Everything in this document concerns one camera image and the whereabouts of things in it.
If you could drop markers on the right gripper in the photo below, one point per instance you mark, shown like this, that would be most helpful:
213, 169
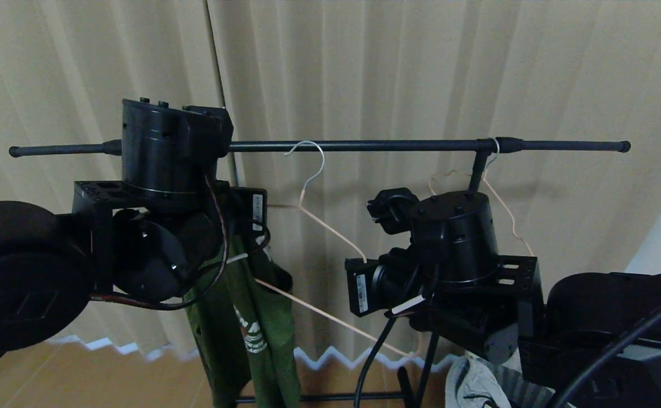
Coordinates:
387, 283

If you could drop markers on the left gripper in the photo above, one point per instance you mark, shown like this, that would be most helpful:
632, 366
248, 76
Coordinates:
240, 209

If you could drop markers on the pink clothes hanger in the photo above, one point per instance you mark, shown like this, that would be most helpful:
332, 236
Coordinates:
319, 310
513, 222

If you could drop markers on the green long-sleeved shirt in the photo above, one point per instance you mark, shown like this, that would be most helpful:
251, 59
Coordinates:
274, 340

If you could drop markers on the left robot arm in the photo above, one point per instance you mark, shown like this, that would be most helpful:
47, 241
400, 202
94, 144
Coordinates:
24, 272

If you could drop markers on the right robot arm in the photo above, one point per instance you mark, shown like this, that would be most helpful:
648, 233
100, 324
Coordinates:
455, 238

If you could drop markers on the black clothes rack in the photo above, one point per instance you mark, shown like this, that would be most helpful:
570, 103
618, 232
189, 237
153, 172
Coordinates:
393, 145

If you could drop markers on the white laundry basket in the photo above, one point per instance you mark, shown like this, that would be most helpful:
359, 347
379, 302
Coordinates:
520, 385

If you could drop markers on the pale grey garment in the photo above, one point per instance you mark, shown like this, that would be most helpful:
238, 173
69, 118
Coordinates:
472, 385

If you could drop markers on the beige curtain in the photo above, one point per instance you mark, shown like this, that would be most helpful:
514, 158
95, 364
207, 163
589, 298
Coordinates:
364, 68

